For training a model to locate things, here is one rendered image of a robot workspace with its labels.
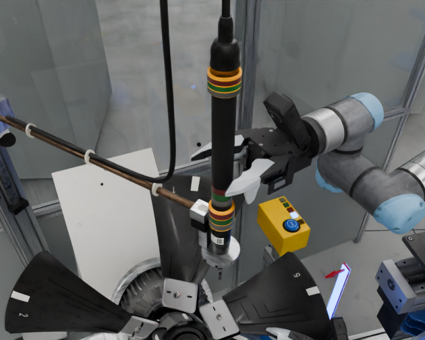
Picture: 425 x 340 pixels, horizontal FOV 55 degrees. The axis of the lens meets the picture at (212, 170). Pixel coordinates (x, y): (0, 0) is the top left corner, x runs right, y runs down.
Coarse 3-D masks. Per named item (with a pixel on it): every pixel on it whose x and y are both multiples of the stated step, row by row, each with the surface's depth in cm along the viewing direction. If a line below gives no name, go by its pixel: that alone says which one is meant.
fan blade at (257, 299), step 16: (288, 256) 103; (272, 272) 100; (288, 272) 101; (304, 272) 101; (240, 288) 97; (256, 288) 97; (272, 288) 97; (288, 288) 97; (304, 288) 98; (240, 304) 93; (256, 304) 93; (272, 304) 94; (288, 304) 94; (304, 304) 95; (320, 304) 96; (240, 320) 89; (256, 320) 90; (272, 320) 91; (288, 320) 92; (304, 320) 93; (320, 320) 94; (320, 336) 92
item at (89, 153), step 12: (228, 0) 44; (228, 12) 45; (168, 24) 51; (168, 36) 52; (168, 48) 53; (168, 60) 54; (168, 72) 55; (168, 84) 56; (168, 96) 58; (168, 108) 59; (12, 120) 88; (36, 132) 85; (72, 144) 81; (84, 156) 79; (96, 156) 78; (120, 168) 76; (144, 180) 74; (156, 180) 72; (168, 180) 70
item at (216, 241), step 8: (224, 24) 46; (232, 24) 46; (224, 32) 46; (232, 32) 47; (216, 40) 48; (224, 40) 47; (232, 40) 47; (216, 48) 47; (224, 48) 47; (232, 48) 47; (216, 56) 48; (224, 56) 47; (232, 56) 47; (216, 64) 48; (224, 64) 48; (232, 64) 48; (216, 232) 69; (224, 232) 68; (216, 240) 70; (224, 240) 70; (216, 248) 72; (224, 248) 72
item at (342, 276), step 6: (342, 276) 103; (336, 282) 107; (342, 282) 104; (336, 288) 108; (336, 294) 109; (330, 300) 113; (336, 300) 109; (330, 306) 114; (330, 312) 114; (330, 318) 116
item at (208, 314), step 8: (208, 304) 93; (216, 304) 94; (224, 304) 94; (200, 312) 92; (208, 312) 92; (216, 312) 92; (224, 312) 92; (208, 320) 90; (216, 320) 90; (224, 320) 90; (232, 320) 90; (208, 328) 88; (216, 328) 89; (232, 328) 89; (216, 336) 87; (224, 336) 87
